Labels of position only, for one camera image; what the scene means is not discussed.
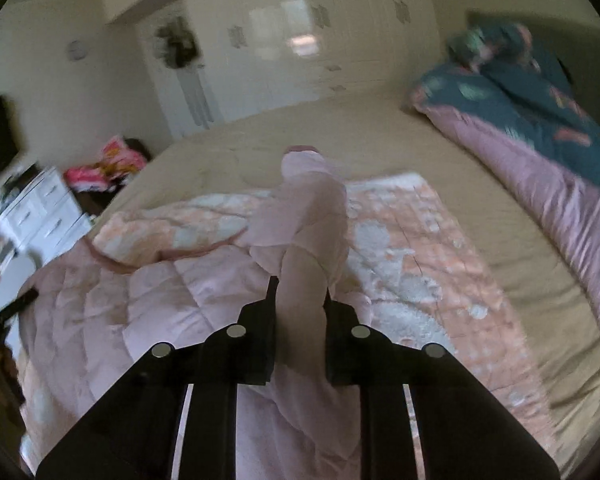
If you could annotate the white rounded chair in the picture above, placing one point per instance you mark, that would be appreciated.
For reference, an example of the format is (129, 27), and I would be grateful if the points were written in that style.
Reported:
(10, 280)

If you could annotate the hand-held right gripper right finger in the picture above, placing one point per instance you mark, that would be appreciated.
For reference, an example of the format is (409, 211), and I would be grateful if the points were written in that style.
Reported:
(341, 342)

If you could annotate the white dresser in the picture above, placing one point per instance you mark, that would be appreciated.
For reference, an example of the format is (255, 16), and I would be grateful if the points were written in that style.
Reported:
(45, 210)

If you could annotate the teal floral duvet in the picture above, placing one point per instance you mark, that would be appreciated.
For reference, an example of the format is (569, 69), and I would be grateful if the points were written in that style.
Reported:
(530, 110)

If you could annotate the pink quilted jacket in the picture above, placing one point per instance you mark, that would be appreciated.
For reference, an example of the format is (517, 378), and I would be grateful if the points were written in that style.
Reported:
(300, 220)

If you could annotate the round wall clock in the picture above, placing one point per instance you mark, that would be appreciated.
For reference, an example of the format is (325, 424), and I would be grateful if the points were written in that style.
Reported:
(76, 50)

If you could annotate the white wardrobe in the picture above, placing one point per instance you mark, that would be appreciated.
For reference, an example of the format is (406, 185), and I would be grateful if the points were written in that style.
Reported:
(280, 60)

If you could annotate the peach patterned blanket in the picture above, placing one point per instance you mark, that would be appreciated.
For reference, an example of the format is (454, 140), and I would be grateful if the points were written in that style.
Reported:
(405, 240)

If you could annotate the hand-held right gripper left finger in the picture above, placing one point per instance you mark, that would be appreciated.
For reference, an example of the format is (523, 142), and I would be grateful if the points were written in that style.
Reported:
(260, 332)

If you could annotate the dark door wreath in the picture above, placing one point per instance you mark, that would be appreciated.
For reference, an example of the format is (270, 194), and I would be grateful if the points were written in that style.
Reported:
(177, 42)

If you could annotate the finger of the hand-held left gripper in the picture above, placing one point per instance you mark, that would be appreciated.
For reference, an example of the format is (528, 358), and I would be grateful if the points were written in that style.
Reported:
(22, 302)

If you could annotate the person's left hand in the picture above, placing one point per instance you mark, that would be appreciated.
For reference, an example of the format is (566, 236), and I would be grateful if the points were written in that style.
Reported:
(0, 385)

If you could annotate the dark chair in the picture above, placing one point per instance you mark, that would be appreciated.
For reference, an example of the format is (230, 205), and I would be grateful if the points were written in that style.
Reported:
(92, 205)

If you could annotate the pink clothes pile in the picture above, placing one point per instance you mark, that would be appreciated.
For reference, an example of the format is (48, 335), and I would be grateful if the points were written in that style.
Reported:
(110, 165)

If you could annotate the beige bed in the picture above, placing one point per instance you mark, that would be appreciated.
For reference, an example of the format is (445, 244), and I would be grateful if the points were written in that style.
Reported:
(380, 135)

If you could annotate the white door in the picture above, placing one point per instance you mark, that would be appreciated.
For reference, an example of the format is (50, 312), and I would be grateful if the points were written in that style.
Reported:
(190, 95)

